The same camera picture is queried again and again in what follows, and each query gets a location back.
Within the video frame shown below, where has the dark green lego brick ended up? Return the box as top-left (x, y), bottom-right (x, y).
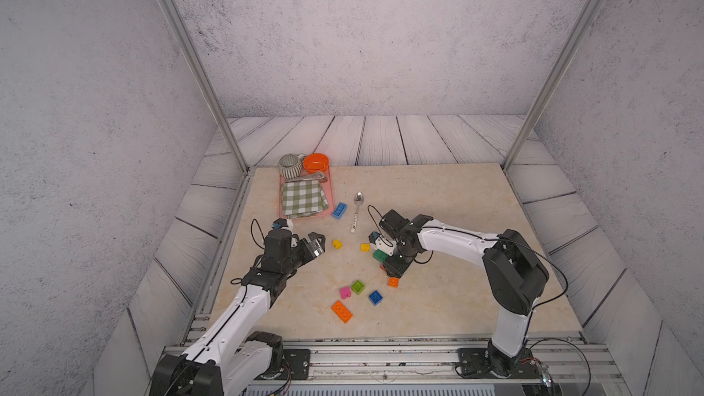
top-left (372, 249), bottom-right (389, 263)

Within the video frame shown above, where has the pink lego brick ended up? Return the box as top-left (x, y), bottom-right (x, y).
top-left (339, 286), bottom-right (352, 300)

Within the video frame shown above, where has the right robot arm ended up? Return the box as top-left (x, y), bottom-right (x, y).
top-left (374, 210), bottom-right (550, 378)

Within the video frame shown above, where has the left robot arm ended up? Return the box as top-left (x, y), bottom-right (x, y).
top-left (148, 227), bottom-right (326, 395)

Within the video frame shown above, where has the blue long lego brick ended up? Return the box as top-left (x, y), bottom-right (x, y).
top-left (332, 203), bottom-right (348, 219)

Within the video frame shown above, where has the blue small lego brick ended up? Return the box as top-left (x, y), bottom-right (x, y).
top-left (368, 291), bottom-right (383, 305)

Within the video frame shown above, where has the lime green lego brick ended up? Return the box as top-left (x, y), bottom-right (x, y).
top-left (350, 280), bottom-right (365, 295)

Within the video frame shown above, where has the orange lego brick front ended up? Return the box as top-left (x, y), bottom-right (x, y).
top-left (331, 301), bottom-right (353, 324)

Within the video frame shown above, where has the green checkered cloth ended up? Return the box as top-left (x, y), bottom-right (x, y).
top-left (280, 181), bottom-right (329, 219)

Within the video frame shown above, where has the pink tray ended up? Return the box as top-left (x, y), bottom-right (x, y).
top-left (279, 172), bottom-right (335, 219)

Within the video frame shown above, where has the metal spoon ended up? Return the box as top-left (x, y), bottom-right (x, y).
top-left (350, 192), bottom-right (364, 233)

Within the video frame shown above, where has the metal utensil on tray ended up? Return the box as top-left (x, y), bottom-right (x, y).
top-left (285, 172), bottom-right (327, 183)

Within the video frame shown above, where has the orange bowl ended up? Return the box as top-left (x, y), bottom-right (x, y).
top-left (302, 153), bottom-right (330, 174)

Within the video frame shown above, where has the striped grey mug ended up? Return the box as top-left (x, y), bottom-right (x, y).
top-left (278, 153), bottom-right (306, 181)

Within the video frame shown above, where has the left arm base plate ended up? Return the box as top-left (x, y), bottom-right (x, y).
top-left (257, 348), bottom-right (311, 381)

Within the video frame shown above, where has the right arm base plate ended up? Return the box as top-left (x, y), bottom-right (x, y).
top-left (456, 346), bottom-right (541, 380)

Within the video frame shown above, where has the aluminium front rail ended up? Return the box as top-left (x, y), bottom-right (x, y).
top-left (144, 336), bottom-right (634, 396)

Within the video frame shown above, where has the left aluminium frame post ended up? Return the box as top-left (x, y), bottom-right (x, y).
top-left (157, 0), bottom-right (249, 173)

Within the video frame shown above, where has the aluminium frame post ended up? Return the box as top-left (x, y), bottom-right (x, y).
top-left (157, 0), bottom-right (249, 173)
top-left (500, 0), bottom-right (605, 174)

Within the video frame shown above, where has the right aluminium frame post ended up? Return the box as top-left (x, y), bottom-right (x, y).
top-left (500, 0), bottom-right (605, 174)

